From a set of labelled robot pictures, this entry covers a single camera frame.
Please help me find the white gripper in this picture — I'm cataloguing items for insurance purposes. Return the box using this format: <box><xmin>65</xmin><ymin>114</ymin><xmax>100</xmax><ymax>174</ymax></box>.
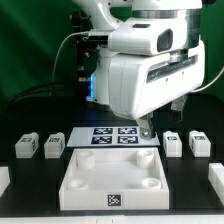
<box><xmin>109</xmin><ymin>41</ymin><xmax>205</xmax><ymax>140</ymax></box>

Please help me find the white square table top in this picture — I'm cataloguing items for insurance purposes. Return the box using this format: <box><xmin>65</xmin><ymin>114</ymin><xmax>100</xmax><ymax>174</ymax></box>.
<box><xmin>59</xmin><ymin>148</ymin><xmax>169</xmax><ymax>210</ymax></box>

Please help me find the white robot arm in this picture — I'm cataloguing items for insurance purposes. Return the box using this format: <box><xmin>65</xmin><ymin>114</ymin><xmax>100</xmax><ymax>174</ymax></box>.
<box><xmin>73</xmin><ymin>0</ymin><xmax>205</xmax><ymax>140</ymax></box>

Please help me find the white obstacle piece right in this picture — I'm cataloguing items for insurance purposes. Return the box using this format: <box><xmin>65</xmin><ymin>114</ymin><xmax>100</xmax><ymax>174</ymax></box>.
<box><xmin>208</xmin><ymin>163</ymin><xmax>224</xmax><ymax>203</ymax></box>

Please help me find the white obstacle piece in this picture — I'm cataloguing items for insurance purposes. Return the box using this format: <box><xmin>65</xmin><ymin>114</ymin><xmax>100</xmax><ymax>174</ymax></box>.
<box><xmin>208</xmin><ymin>163</ymin><xmax>224</xmax><ymax>203</ymax></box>
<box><xmin>0</xmin><ymin>167</ymin><xmax>10</xmax><ymax>197</ymax></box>

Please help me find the white marker sheet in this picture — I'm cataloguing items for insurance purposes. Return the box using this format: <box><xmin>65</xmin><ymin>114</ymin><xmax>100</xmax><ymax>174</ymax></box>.
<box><xmin>67</xmin><ymin>126</ymin><xmax>160</xmax><ymax>147</ymax></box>

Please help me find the white obstacle piece left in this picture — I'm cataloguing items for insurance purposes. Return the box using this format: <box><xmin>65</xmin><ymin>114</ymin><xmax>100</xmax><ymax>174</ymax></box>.
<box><xmin>0</xmin><ymin>167</ymin><xmax>10</xmax><ymax>197</ymax></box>

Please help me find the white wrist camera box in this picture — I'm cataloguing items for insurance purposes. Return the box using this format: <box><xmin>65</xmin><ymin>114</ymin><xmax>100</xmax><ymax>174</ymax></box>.
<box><xmin>108</xmin><ymin>18</ymin><xmax>187</xmax><ymax>56</ymax></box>

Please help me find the black cable bundle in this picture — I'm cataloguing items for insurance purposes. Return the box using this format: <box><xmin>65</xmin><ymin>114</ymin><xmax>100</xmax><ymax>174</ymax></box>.
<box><xmin>6</xmin><ymin>80</ymin><xmax>88</xmax><ymax>108</ymax></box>

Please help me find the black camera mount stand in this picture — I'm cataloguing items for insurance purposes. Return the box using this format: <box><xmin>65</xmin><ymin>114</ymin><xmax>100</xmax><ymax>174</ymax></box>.
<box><xmin>70</xmin><ymin>11</ymin><xmax>97</xmax><ymax>101</ymax></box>

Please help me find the white front rail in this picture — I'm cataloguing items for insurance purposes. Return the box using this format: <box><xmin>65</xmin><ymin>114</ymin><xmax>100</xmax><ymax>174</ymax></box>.
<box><xmin>0</xmin><ymin>215</ymin><xmax>224</xmax><ymax>224</ymax></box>

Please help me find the white cable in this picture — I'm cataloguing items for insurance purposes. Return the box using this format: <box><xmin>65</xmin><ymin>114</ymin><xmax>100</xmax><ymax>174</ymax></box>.
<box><xmin>50</xmin><ymin>31</ymin><xmax>90</xmax><ymax>83</ymax></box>

